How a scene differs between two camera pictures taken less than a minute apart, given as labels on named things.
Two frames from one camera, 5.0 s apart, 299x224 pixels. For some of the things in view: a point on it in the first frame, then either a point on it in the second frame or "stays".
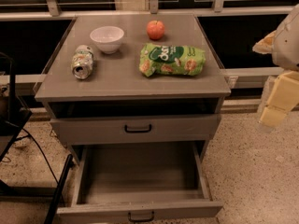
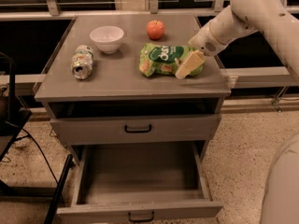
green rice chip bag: [171, 59] stays
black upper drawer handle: [137, 130] stays
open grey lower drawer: [148, 182] stays
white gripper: [288, 46] to [202, 41]
